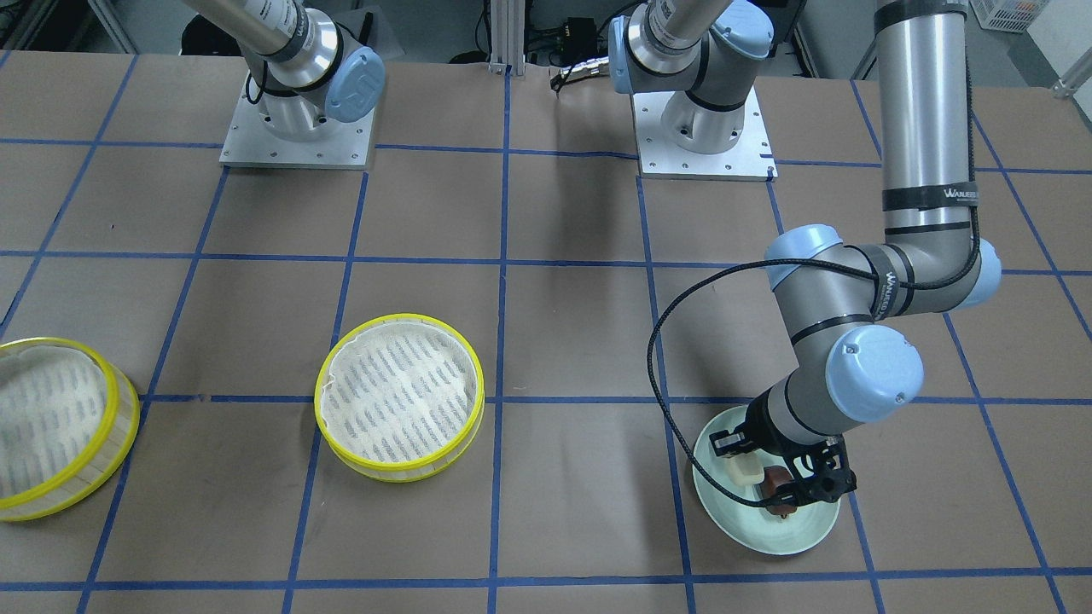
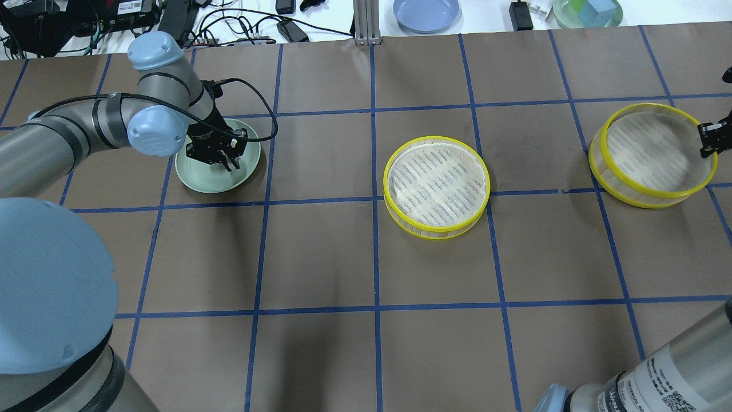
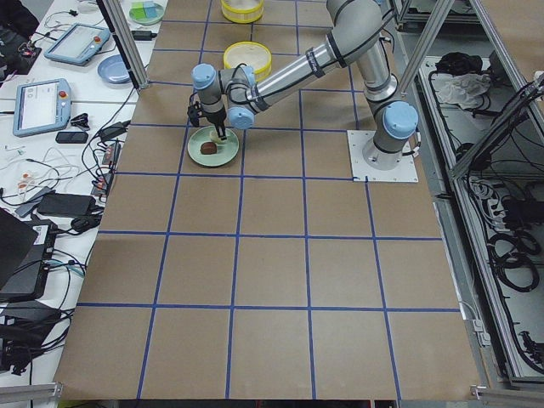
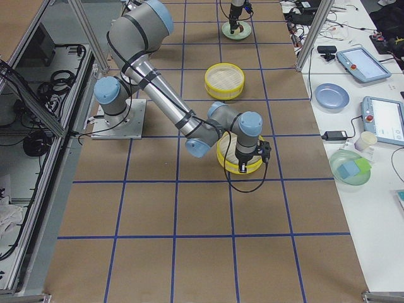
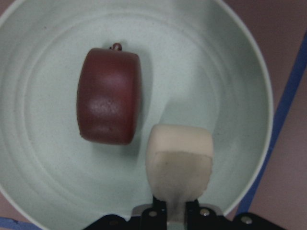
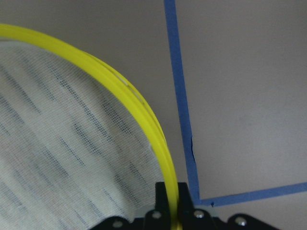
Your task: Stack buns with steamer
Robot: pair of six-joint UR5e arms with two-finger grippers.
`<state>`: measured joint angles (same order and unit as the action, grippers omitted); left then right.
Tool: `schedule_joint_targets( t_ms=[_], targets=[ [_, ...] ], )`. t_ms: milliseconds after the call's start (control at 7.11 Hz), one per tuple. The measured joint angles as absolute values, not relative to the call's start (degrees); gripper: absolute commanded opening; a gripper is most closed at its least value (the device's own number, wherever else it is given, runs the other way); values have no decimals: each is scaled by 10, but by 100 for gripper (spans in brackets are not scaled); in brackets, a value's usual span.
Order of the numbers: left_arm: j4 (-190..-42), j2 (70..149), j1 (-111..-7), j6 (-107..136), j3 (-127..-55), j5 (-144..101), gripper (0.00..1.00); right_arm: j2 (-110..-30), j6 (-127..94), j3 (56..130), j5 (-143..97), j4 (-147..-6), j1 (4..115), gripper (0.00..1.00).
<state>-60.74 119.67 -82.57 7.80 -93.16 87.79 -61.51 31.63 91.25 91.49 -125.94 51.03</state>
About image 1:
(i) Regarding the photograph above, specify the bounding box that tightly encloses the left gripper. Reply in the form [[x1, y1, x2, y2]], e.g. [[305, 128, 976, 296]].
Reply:
[[710, 417, 796, 504]]

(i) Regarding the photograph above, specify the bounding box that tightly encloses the white steamed bun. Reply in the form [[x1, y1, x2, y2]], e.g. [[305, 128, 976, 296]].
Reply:
[[724, 452, 765, 487]]

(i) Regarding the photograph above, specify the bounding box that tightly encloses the brown steamed bun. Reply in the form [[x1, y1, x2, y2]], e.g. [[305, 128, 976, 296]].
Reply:
[[759, 467, 797, 519]]

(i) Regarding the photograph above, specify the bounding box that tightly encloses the yellow bamboo steamer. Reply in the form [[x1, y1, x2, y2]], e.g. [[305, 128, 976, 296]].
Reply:
[[313, 312, 486, 483], [1, 336, 141, 522]]

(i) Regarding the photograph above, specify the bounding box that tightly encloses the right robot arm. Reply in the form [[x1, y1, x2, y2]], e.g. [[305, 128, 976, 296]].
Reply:
[[181, 1, 385, 142]]

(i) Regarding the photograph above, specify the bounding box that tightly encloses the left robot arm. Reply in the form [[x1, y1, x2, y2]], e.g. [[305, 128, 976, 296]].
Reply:
[[608, 1, 1002, 513]]

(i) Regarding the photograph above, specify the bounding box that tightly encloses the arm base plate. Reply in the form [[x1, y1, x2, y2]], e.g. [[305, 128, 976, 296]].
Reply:
[[630, 87, 779, 182], [219, 75, 379, 172]]

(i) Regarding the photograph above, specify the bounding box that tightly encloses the aluminium frame post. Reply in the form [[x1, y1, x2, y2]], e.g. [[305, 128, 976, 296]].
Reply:
[[488, 0, 529, 78]]

